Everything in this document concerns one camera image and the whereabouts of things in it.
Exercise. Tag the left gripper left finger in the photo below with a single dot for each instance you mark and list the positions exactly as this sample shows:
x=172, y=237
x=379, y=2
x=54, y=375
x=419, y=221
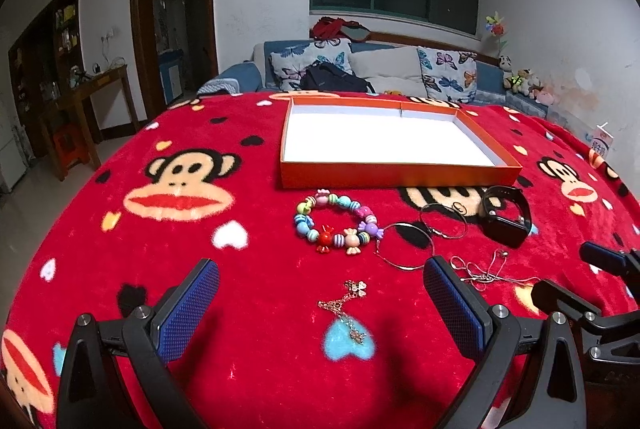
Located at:
x=92, y=392

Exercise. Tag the red monkey print blanket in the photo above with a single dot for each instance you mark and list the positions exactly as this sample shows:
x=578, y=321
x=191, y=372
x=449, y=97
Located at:
x=309, y=329

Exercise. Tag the milk tea cup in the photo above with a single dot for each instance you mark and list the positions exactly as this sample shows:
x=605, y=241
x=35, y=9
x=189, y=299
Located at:
x=601, y=140

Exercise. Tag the wooden side table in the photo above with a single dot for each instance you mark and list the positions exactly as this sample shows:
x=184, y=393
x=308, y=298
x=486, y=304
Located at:
x=74, y=101

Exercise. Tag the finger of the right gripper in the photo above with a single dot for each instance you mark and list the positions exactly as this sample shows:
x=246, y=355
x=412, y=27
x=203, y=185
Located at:
x=615, y=262
x=550, y=297

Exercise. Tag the white cushion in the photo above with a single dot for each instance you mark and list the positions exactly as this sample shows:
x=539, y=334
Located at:
x=390, y=70

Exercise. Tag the left butterfly pillow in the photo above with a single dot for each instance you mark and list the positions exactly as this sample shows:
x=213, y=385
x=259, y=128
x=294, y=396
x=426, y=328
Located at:
x=290, y=65

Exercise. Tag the dark wooden shelf cabinet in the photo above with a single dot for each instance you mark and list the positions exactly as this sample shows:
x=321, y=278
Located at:
x=43, y=62

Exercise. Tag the red clothes on sofa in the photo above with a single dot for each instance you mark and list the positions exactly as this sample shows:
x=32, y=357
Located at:
x=329, y=28

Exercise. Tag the white cabinet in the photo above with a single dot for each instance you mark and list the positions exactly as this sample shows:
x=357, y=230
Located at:
x=12, y=163

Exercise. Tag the orange shallow box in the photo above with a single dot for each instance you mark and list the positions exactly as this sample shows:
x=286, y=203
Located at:
x=374, y=142

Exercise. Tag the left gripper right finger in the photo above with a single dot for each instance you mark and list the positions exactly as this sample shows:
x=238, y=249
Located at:
x=551, y=391

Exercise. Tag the butterfly pillow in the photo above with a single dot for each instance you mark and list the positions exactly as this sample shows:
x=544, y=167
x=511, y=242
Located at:
x=290, y=65
x=448, y=75

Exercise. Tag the brown door frame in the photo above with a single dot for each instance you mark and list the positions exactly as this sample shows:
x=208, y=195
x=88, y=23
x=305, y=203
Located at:
x=174, y=48

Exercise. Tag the plush toys pile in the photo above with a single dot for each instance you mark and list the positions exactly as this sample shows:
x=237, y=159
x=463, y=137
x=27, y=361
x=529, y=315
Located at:
x=524, y=82

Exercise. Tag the blue sofa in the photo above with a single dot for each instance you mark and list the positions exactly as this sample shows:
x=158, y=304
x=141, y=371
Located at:
x=256, y=75

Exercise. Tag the large silver hoop earring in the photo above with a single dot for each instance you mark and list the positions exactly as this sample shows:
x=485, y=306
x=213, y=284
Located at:
x=404, y=246

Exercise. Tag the black backpack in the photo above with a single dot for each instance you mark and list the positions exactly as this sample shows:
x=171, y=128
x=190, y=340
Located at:
x=326, y=77

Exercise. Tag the right butterfly pillow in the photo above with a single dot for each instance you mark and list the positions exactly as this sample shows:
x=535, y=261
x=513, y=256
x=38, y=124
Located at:
x=448, y=75

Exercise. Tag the colourful artificial flower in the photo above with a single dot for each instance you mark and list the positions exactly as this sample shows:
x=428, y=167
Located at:
x=494, y=24

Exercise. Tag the black smart watch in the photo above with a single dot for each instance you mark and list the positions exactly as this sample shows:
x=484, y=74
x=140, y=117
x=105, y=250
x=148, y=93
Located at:
x=504, y=215

